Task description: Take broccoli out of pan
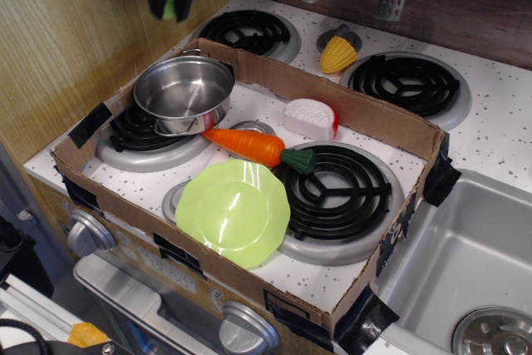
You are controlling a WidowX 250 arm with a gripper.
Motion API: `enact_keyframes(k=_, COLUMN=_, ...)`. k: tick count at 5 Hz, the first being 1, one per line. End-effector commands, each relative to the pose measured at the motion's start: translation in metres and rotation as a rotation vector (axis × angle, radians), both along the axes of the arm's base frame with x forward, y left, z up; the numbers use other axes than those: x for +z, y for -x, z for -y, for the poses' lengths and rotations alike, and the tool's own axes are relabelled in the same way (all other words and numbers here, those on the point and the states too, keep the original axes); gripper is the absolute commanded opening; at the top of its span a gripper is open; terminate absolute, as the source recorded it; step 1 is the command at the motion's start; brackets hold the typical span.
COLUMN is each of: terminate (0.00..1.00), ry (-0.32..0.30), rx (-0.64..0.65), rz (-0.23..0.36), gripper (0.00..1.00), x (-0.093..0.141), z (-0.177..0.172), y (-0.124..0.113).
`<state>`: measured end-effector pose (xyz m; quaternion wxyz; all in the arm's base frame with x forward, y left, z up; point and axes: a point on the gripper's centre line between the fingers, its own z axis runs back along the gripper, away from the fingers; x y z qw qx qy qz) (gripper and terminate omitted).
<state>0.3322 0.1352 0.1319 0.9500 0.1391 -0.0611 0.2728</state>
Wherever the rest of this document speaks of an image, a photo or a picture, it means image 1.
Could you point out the grey metal sink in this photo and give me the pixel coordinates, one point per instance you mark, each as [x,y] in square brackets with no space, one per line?
[471,251]

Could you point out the light green plastic plate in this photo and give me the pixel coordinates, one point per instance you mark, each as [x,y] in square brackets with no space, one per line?
[238,209]

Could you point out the silver stove knob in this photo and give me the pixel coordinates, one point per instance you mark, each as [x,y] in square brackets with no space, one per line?
[245,332]
[88,234]

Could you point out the silver sink drain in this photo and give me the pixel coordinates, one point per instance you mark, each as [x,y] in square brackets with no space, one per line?
[492,330]

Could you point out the yellow toy corn cob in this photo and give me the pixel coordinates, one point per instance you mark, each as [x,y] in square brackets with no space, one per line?
[337,55]

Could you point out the white red toy cheese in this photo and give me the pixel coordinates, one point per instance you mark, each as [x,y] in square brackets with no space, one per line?
[313,119]

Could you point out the orange yellow object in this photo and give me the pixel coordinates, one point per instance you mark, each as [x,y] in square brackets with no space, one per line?
[84,335]

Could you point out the orange toy carrot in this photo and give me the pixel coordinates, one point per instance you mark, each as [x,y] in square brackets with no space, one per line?
[264,149]

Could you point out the front right black burner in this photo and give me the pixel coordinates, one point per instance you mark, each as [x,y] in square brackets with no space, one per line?
[341,210]

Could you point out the left silver stove knob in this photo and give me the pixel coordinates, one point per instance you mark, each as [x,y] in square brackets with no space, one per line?
[88,234]

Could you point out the right silver stove knob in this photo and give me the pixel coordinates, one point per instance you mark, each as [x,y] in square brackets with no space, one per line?
[245,332]

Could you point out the grey back stove knob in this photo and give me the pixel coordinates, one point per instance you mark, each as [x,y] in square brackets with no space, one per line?
[343,31]

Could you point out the back right black burner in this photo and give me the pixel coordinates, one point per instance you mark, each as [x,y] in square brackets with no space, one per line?
[418,83]

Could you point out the front left black burner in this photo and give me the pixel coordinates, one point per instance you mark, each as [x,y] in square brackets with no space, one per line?
[130,143]

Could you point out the silver steel pan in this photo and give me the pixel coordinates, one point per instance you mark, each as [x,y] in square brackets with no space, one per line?
[186,95]

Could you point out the silver oven door handle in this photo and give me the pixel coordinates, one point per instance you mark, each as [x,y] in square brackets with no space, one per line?
[150,317]

